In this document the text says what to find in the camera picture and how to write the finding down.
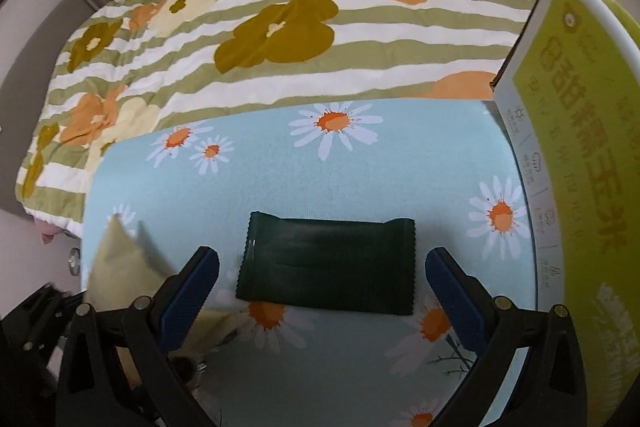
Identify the pink folded cloth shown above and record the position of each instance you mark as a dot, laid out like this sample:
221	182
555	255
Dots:
50	234

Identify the yellow-green cardboard box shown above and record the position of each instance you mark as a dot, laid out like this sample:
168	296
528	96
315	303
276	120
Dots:
590	157

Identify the daisy print tablecloth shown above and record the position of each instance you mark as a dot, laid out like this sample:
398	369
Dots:
350	167

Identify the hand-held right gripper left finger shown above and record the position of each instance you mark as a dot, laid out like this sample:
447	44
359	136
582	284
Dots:
192	292

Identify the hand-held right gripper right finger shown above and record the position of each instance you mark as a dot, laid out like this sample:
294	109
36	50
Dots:
456	293

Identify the floral striped blanket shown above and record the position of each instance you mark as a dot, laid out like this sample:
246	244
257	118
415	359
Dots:
300	57

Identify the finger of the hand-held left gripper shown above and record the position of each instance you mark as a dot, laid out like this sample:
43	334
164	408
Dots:
42	312

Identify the white cheese snack bag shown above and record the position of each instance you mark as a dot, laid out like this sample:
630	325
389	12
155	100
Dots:
120	267

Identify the round metal knob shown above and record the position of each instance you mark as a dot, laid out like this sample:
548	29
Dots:
75	261

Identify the dark green snack packet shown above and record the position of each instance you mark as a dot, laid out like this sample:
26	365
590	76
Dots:
325	262

